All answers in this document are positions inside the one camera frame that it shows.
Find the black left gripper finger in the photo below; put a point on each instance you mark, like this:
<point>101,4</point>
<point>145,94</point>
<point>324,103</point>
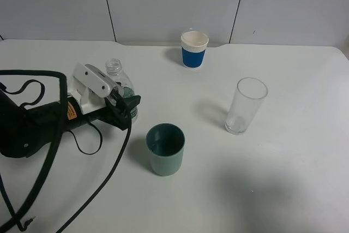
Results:
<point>118,109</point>

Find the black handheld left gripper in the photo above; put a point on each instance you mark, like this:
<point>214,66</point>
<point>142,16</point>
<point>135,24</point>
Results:
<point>24,132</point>

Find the clear bottle with green label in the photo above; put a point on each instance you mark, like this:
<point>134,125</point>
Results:
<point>115,72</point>

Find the green plastic cup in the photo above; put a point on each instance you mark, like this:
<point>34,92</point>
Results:
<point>165,143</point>

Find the blue and white paper cup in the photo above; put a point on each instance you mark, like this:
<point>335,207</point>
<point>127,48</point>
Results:
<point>194,44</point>

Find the tall clear drinking glass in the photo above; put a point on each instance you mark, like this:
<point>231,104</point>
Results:
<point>248,97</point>

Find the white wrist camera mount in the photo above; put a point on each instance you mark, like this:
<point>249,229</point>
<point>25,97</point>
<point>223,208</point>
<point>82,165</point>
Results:
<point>89,86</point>

